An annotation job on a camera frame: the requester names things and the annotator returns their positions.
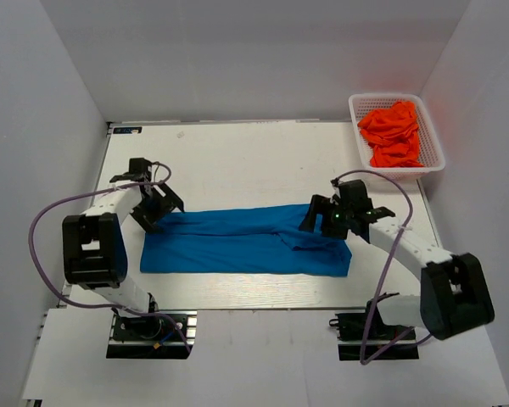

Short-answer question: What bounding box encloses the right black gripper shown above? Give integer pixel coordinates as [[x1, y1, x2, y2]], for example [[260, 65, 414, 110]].
[[299, 194, 354, 240]]

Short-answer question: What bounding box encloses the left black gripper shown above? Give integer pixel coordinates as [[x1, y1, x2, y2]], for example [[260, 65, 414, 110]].
[[130, 181, 183, 234]]

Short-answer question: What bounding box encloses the blue t shirt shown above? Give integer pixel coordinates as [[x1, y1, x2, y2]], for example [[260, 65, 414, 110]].
[[140, 203, 353, 277]]

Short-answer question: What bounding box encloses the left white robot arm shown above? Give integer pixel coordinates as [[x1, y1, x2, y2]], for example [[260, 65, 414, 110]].
[[62, 158, 184, 338]]

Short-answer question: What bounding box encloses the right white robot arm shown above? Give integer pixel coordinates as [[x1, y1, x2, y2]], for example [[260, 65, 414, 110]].
[[299, 180, 495, 340]]

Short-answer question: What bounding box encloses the blue table label sticker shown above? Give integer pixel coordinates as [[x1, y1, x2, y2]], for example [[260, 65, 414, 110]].
[[112, 126, 143, 135]]

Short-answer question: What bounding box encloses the orange t shirt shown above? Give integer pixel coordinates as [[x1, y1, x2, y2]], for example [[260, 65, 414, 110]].
[[357, 101, 423, 168]]

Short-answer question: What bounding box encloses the white plastic basket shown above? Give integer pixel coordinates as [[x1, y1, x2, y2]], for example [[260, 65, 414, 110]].
[[349, 93, 445, 180]]

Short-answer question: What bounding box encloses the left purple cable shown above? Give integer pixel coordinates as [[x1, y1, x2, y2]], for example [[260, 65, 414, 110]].
[[28, 161, 193, 355]]

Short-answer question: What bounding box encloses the purple cable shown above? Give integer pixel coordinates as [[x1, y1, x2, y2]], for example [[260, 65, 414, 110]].
[[331, 169, 434, 365], [28, 161, 193, 355]]

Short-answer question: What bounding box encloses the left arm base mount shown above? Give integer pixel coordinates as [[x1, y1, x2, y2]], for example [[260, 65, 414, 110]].
[[106, 312, 197, 360]]

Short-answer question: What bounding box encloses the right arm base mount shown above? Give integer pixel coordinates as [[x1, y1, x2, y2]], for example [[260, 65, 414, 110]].
[[329, 311, 421, 362]]

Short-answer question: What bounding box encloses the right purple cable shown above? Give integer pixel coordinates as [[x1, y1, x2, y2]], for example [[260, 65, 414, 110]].
[[331, 169, 434, 365]]

